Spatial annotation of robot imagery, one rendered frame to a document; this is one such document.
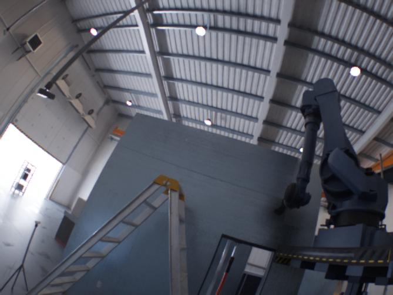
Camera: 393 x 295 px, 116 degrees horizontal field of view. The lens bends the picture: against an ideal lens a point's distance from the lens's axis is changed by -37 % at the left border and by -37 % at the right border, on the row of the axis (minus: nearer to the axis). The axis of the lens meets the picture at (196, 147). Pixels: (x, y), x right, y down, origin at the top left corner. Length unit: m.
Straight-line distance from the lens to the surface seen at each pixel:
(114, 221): 1.49
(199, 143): 2.29
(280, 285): 2.13
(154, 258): 2.07
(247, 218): 2.02
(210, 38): 7.58
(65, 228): 6.21
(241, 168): 2.16
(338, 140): 1.51
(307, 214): 2.23
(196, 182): 2.09
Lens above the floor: 1.99
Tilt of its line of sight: 25 degrees up
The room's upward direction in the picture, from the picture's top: 24 degrees clockwise
